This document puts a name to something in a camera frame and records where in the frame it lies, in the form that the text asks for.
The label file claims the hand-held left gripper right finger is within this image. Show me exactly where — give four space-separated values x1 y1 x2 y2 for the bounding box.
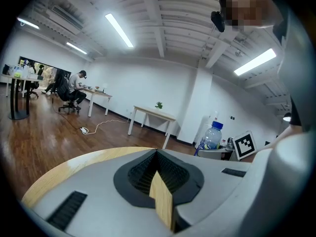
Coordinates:
158 149 272 237

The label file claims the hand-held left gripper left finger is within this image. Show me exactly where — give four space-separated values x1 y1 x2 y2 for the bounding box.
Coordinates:
32 149 173 237

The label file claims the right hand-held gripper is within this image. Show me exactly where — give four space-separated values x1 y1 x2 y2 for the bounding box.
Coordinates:
197 131 257 161

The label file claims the clear water bottle blue cap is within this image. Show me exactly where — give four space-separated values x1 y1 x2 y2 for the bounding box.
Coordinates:
194 120 224 157

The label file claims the person's right forearm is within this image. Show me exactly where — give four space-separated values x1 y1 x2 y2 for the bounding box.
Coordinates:
265 126 303 148

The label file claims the white water dispenser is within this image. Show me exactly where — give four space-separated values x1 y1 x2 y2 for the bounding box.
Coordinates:
208 110 221 123

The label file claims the round yellow wooden table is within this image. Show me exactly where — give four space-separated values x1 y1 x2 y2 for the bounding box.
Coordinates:
21 146 175 232

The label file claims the white ceiling light strip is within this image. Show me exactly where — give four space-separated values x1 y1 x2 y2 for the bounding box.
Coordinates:
16 17 40 30
66 41 88 55
105 13 134 48
234 48 277 76

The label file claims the round white table black base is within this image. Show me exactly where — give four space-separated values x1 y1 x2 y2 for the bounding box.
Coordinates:
1 73 41 120

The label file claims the person's black clothing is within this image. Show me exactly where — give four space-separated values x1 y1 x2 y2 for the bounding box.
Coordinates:
265 0 303 127

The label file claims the large dark-framed window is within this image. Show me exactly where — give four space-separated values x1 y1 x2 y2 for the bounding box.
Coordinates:
19 56 72 88

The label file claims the person's head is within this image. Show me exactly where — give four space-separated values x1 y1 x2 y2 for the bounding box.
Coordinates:
219 0 275 29

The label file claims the clear plastic bag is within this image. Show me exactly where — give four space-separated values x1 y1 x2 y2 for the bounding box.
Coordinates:
7 64 30 79

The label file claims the ceiling air conditioner unit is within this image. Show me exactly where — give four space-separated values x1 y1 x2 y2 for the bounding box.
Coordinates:
46 5 84 36

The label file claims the white floor cable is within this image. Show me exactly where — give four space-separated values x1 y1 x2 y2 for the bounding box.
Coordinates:
87 118 129 135

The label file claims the black head-mounted camera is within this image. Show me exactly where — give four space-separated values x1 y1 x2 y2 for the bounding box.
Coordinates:
210 10 226 33

